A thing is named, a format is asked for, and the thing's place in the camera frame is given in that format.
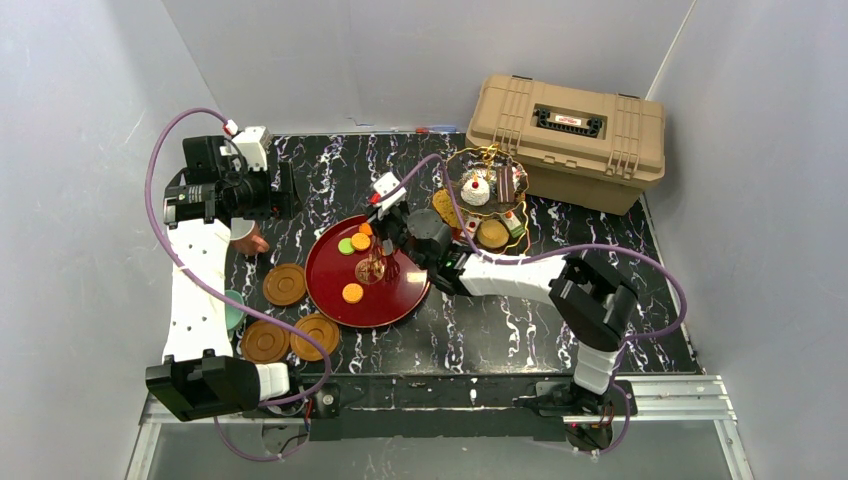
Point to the round yellow biscuit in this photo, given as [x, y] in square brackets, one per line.
[360, 241]

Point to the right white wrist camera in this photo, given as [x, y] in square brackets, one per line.
[387, 192]

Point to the chocolate layered cake slice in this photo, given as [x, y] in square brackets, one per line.
[505, 184]

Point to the three-tier glass cake stand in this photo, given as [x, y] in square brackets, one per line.
[483, 161]

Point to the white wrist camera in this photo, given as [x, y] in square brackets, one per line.
[253, 143]
[387, 192]

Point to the small decorated white cake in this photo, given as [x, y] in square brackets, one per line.
[513, 225]

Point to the tan plastic toolbox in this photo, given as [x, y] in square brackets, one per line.
[600, 151]

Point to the green macaron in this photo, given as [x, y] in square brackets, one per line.
[345, 246]

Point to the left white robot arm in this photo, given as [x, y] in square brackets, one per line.
[199, 376]

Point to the dark red round tray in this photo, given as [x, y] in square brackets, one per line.
[327, 271]

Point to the large brown cookie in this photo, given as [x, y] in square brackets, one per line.
[443, 205]

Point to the mint green cup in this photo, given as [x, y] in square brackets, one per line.
[234, 317]

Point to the white cream puff with cherry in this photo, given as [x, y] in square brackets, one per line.
[476, 191]

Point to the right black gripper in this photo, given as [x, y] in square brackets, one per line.
[387, 220]

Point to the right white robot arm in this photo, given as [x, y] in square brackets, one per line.
[593, 298]

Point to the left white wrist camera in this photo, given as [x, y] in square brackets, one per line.
[253, 143]

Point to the wooden coaster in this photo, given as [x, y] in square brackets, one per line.
[285, 285]
[264, 343]
[320, 328]

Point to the orange muffin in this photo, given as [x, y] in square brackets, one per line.
[492, 234]

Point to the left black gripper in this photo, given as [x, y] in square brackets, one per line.
[284, 189]

